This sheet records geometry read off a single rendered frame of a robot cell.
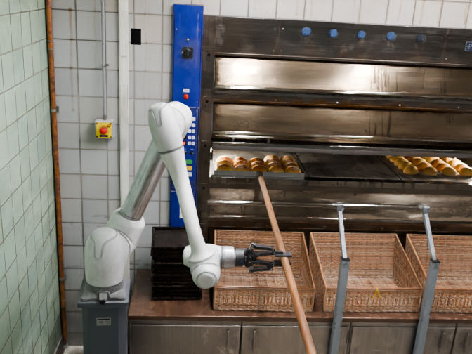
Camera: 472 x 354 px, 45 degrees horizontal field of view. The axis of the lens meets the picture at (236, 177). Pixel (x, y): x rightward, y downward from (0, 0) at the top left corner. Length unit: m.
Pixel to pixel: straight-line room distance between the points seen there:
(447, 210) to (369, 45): 1.16
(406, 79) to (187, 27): 1.28
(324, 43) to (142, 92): 1.05
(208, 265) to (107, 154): 1.40
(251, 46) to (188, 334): 1.62
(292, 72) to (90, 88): 1.13
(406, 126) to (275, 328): 1.39
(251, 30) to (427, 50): 1.01
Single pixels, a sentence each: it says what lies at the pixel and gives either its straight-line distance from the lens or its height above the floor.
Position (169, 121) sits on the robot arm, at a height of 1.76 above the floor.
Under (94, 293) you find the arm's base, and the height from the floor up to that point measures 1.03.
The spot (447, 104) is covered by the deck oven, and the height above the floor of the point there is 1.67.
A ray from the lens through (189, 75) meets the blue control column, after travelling 3.19.
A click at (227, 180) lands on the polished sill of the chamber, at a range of 3.38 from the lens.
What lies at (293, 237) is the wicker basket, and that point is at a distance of 3.51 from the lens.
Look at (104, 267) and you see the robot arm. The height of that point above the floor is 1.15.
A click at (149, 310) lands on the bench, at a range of 3.18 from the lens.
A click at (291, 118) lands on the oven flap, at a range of 3.32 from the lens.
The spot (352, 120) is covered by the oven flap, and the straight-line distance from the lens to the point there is 3.40.
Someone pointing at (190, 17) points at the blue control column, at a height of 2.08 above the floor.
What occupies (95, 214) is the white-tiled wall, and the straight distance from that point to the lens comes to 3.50.
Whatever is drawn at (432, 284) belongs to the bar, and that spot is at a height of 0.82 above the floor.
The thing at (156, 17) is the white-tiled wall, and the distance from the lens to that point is 3.20.
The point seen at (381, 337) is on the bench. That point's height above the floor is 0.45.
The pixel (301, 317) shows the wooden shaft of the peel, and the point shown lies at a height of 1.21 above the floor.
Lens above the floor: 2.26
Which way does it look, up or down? 19 degrees down
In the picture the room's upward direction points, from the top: 3 degrees clockwise
